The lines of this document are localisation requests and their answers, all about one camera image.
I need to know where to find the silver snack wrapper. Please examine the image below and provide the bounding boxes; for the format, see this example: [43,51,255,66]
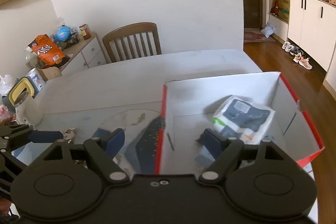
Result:
[62,127,76,144]

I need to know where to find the blue globe ball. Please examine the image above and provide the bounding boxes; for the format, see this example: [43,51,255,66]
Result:
[56,25,72,42]

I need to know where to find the cream insulated mug with handle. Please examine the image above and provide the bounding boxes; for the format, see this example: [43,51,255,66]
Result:
[14,92,43,126]

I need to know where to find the red lidded sauce jar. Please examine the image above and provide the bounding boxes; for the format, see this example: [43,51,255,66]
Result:
[79,24,91,40]

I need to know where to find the round tin can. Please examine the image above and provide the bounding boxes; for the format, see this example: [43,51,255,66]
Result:
[26,68,46,93]

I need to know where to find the red and white cardboard box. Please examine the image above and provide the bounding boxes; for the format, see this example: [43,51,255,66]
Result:
[154,72,325,174]

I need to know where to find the wooden dining chair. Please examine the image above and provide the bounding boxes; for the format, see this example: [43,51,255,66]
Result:
[102,22,162,63]

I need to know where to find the pair of sneakers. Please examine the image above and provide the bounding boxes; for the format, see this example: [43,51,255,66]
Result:
[282,41,313,71]

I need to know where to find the orange snack bag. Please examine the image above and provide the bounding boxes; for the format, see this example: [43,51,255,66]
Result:
[28,34,66,67]

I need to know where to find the white wall cabinets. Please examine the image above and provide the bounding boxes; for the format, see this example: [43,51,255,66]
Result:
[288,0,335,71]

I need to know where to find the white drawer cabinet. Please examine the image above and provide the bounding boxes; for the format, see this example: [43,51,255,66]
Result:
[59,32,107,76]

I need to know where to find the white tissue pack dark label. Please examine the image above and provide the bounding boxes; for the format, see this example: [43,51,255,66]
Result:
[212,96,276,144]

